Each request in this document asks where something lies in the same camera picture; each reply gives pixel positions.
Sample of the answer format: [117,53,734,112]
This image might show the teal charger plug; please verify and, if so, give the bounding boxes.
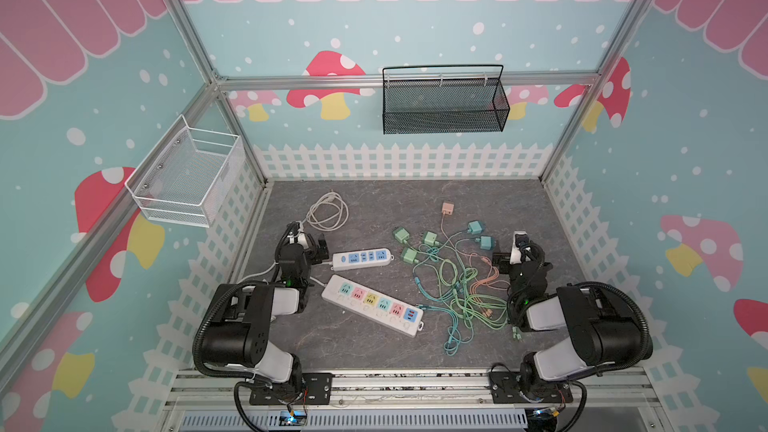
[467,220,484,235]
[476,235,494,251]

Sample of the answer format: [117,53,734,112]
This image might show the green charger plug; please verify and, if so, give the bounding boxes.
[401,247,419,265]
[422,231,440,247]
[393,227,410,244]

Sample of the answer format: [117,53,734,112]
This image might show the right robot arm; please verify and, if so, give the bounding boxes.
[493,235,653,402]

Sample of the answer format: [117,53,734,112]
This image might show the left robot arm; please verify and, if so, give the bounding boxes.
[192,240,329,402]

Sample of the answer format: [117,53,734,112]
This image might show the pink charger plug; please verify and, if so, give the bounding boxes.
[441,202,454,216]

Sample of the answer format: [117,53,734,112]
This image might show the small white blue power strip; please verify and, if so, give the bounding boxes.
[331,248,394,272]

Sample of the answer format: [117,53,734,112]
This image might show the large white multicolour power strip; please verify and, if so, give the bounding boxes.
[321,275,424,337]

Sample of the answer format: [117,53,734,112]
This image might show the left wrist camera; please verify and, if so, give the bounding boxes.
[288,221,315,250]

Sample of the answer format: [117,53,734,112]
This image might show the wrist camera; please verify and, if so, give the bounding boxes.
[509,231,530,265]
[288,221,315,250]

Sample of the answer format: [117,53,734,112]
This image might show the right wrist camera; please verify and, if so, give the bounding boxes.
[509,231,530,265]

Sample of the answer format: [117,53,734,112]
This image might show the coiled white power cord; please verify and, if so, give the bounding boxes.
[304,191,350,233]

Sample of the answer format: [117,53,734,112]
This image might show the tangled green charging cables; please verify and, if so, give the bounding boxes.
[411,233,523,356]

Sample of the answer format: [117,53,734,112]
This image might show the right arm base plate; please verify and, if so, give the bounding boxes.
[488,369,573,405]

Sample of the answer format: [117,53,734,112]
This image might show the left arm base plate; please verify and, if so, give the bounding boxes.
[248,373,334,406]

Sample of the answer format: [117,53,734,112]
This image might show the aluminium front rail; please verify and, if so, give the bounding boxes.
[155,366,672,431]

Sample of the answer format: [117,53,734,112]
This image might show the white mesh wall basket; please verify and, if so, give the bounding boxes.
[125,116,245,228]

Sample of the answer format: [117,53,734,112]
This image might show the black mesh wall basket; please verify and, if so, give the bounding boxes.
[381,64,511,135]

